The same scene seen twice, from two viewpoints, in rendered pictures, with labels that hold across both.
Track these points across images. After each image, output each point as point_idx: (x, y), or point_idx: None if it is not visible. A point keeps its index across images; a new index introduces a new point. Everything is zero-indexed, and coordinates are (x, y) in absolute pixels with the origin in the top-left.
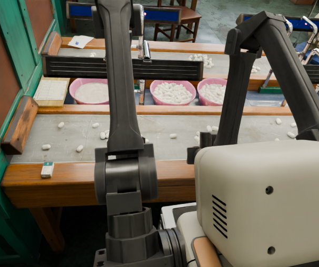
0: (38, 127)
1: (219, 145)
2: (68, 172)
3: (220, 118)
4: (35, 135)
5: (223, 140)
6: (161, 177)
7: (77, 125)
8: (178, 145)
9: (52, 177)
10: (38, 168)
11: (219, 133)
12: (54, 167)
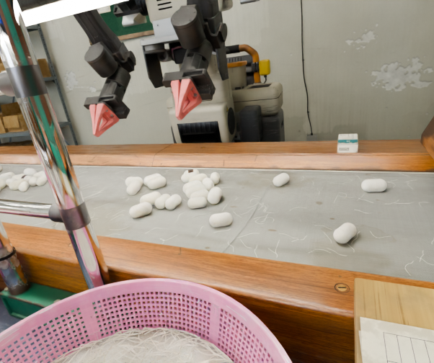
0: None
1: (114, 35)
2: (307, 147)
3: (89, 11)
4: None
5: (109, 28)
6: (164, 144)
7: (281, 236)
8: (84, 179)
9: (336, 143)
10: (370, 150)
11: (103, 27)
12: (334, 150)
